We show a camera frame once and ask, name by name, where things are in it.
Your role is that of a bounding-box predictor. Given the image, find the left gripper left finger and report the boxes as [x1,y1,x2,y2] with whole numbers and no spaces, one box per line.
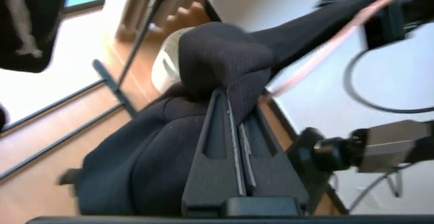
[181,88,246,217]

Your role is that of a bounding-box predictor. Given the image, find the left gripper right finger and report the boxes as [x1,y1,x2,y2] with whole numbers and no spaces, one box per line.
[238,105,310,217]

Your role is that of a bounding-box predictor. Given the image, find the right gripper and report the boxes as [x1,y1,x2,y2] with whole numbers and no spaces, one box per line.
[362,0,434,50]

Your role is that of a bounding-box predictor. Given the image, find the black garment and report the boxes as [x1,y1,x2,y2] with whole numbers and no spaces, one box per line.
[74,0,386,217]

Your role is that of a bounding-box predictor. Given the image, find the pink clothes hanger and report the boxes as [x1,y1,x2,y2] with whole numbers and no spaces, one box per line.
[259,0,416,103]

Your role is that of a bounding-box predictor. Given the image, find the black shorts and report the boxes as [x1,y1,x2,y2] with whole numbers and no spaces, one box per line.
[0,0,67,74]

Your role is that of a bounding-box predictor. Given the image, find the white laundry basket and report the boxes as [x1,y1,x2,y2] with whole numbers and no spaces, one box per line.
[151,26,196,95]

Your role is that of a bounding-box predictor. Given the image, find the black clothes rack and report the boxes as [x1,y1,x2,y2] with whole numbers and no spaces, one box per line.
[0,0,172,181]

